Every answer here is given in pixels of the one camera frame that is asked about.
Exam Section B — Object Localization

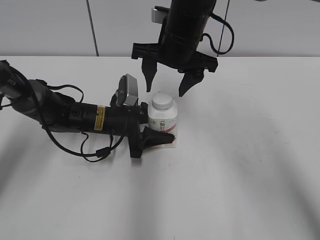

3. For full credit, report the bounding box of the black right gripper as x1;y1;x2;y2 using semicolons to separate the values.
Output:
131;40;218;97

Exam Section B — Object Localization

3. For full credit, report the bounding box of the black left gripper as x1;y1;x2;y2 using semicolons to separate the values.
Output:
106;102;175;158

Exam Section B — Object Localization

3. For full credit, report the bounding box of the white yili changqing yogurt bottle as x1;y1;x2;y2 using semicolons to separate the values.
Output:
148;97;178;148

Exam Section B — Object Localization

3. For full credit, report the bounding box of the white plastic bottle cap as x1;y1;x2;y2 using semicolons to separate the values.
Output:
151;91;173;111

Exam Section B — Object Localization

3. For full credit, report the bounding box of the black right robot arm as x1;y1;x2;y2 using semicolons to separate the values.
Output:
131;0;218;97

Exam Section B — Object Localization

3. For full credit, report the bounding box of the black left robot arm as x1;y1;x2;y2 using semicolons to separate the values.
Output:
0;60;175;162

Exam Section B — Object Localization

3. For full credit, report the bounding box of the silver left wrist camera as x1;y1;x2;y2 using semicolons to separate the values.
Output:
115;74;139;106

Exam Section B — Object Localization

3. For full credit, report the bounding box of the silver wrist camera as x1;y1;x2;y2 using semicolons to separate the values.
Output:
115;74;139;106
151;6;170;24

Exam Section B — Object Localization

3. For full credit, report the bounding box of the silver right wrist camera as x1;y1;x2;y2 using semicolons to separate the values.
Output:
151;6;170;24

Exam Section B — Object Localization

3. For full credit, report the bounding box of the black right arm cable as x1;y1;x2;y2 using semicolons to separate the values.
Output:
201;11;235;56

